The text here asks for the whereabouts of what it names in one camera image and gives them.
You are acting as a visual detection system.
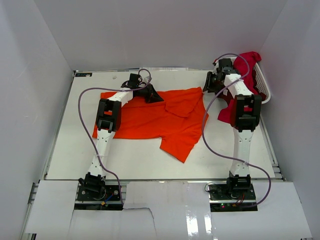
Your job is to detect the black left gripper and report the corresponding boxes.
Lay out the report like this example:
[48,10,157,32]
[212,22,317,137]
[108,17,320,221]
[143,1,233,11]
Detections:
[137,83,164,104]

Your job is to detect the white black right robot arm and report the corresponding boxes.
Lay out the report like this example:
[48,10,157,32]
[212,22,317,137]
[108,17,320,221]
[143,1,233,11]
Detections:
[202,55,262,200]

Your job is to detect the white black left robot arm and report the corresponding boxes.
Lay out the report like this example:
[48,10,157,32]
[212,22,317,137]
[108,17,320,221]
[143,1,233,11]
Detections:
[77,68,163,201]

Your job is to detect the maroon t shirt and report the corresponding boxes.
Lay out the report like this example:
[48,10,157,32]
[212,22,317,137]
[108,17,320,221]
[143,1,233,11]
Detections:
[214,67,268,103]

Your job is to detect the pink magenta t shirt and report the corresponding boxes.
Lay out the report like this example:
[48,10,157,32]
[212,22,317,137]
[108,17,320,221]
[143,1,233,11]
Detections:
[217,51,267,126]

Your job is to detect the white perforated laundry basket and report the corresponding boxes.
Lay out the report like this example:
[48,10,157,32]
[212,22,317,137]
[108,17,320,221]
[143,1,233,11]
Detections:
[230,52,271,104]

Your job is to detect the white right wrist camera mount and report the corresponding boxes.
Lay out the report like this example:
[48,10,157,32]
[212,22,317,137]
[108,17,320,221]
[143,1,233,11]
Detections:
[212,58,221,74]

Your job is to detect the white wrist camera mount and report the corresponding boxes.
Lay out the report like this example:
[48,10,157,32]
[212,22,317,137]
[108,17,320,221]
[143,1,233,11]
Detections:
[142,75,152,84]
[212,58,221,74]

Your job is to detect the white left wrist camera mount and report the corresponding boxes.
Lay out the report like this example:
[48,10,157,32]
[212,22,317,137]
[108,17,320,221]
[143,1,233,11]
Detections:
[142,75,152,84]

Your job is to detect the printed paper sheet at wall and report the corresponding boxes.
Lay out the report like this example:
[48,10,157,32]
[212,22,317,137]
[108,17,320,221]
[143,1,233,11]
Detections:
[140,66,189,72]

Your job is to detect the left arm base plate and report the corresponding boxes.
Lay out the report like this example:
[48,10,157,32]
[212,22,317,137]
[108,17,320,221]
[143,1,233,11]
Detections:
[74,185,123,211]

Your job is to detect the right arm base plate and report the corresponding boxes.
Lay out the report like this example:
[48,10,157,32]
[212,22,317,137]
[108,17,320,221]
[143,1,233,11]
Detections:
[204,182,258,213]

